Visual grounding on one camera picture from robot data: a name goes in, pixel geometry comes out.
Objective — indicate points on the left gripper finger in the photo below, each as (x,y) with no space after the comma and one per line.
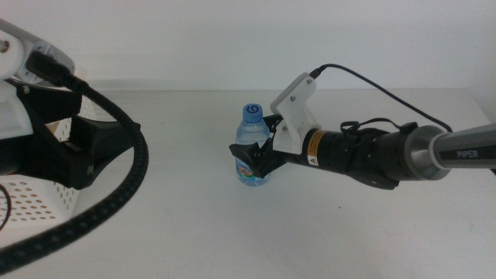
(58,104)
(100,135)

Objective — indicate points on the white perforated plastic basket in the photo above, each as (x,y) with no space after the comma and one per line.
(35,197)

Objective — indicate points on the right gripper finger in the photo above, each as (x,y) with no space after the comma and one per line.
(248,153)
(273,122)

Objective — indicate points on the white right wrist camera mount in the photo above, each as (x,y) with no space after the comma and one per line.
(294,128)

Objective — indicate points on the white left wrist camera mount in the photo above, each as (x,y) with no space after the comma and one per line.
(11,112)

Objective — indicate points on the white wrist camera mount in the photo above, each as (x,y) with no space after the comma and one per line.
(11,112)
(294,128)

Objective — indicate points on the clear water bottle blue cap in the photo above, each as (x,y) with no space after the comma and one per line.
(252,131)

